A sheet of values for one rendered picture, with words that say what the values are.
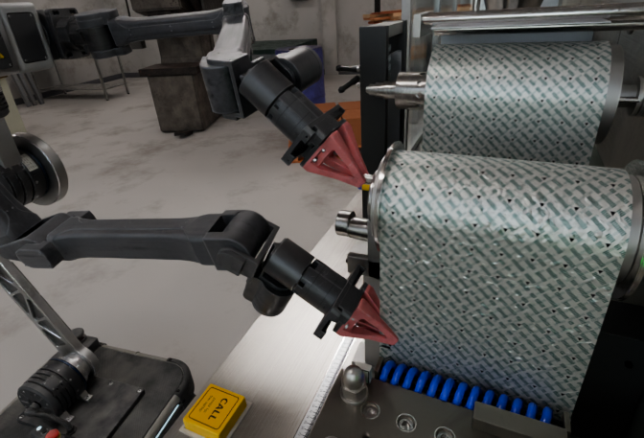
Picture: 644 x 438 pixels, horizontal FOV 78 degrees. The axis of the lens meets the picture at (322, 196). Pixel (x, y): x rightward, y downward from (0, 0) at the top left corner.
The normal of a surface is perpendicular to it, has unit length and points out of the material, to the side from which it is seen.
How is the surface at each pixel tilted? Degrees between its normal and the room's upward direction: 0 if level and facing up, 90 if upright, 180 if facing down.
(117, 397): 0
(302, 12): 90
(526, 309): 90
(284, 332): 0
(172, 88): 90
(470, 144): 92
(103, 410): 0
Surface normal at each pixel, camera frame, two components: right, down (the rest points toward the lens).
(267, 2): -0.29, 0.44
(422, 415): -0.06, -0.90
